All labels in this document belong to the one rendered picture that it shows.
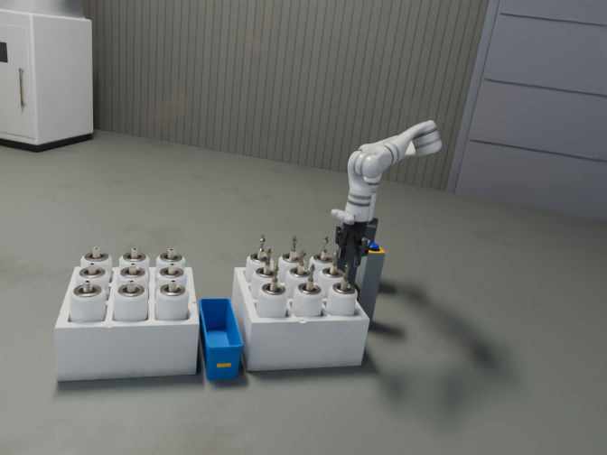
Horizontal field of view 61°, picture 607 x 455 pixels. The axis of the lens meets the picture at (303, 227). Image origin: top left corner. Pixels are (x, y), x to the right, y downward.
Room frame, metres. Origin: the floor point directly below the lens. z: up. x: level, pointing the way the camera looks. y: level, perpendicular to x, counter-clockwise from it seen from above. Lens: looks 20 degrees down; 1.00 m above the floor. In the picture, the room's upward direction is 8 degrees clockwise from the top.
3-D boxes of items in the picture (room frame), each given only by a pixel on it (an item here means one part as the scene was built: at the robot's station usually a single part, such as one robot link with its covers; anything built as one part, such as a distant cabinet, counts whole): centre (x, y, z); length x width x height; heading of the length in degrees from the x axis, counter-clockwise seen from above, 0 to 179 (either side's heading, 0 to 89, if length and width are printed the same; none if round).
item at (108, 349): (1.44, 0.51, 0.09); 0.39 x 0.39 x 0.18; 17
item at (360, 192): (1.53, -0.15, 0.63); 0.09 x 0.07 x 0.15; 47
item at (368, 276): (1.76, -0.26, 0.16); 0.07 x 0.07 x 0.31; 17
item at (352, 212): (1.51, -0.15, 0.53); 0.11 x 0.09 x 0.06; 132
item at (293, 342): (1.60, -0.01, 0.09); 0.39 x 0.39 x 0.18; 17
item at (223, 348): (1.45, 0.23, 0.06); 0.30 x 0.11 x 0.12; 18
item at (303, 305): (1.49, -0.05, 0.16); 0.10 x 0.10 x 0.18
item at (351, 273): (2.12, -0.24, 0.15); 0.14 x 0.14 x 0.30; 80
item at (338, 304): (1.53, -0.16, 0.16); 0.10 x 0.10 x 0.18
